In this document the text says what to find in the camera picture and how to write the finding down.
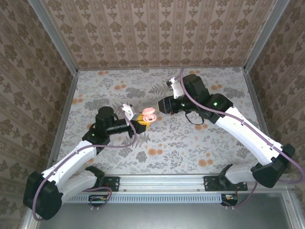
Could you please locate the pink earbud charging case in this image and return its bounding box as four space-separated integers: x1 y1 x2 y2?
142 107 157 123

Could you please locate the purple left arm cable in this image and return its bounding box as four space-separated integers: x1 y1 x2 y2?
32 106 138 220

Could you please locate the slotted grey cable duct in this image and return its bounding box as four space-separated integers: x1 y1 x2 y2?
63 192 224 205

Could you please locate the small electronics board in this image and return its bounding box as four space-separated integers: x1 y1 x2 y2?
220 193 239 206
88 194 108 207

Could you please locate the aluminium frame post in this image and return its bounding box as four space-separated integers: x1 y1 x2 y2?
28 0 79 75
243 0 292 72

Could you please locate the floral patterned table cover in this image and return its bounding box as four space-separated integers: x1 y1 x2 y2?
56 68 271 176

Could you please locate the thin aluminium table edge rail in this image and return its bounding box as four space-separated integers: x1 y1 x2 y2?
76 66 246 71

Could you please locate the thin black wire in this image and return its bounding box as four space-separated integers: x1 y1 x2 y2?
184 112 205 126

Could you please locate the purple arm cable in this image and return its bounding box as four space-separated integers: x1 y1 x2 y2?
32 106 138 220
180 68 305 210

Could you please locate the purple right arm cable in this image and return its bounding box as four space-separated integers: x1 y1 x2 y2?
180 68 305 210

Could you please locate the sheet metal panel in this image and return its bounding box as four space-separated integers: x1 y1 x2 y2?
22 192 305 229

